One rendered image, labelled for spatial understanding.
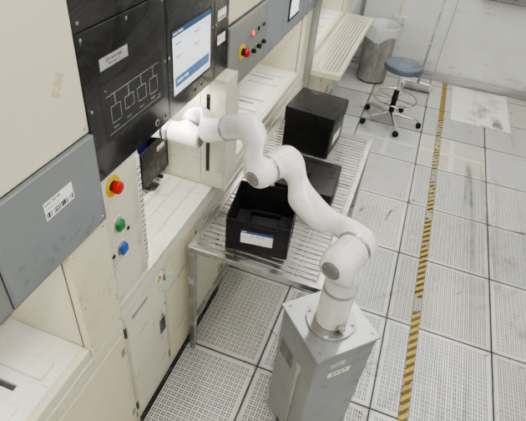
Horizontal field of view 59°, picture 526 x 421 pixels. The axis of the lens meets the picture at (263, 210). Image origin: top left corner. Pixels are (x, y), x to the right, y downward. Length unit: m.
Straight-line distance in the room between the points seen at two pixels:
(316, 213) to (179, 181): 0.88
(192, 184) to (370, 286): 1.41
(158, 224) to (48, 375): 0.72
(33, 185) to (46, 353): 0.71
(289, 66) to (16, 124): 2.55
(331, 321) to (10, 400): 1.05
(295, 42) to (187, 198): 1.59
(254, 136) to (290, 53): 1.85
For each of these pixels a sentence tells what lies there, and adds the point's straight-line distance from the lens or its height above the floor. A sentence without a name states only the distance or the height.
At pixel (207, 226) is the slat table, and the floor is 0.76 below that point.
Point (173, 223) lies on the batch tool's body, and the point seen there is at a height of 0.87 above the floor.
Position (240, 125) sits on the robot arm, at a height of 1.41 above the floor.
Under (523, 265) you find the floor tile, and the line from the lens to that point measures 3.72.
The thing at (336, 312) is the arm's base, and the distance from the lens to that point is 1.72.
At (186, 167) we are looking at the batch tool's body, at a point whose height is 0.94.
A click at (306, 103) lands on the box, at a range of 2.67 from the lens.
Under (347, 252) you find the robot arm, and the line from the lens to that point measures 1.50.
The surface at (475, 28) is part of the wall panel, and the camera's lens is 5.93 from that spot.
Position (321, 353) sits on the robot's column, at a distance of 1.76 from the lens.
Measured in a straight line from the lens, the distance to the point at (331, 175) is 2.37.
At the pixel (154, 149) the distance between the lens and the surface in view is 2.02.
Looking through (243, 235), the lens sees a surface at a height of 0.85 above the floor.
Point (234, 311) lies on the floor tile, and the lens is 2.78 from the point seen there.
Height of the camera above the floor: 2.20
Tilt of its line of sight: 40 degrees down
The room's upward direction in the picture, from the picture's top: 7 degrees clockwise
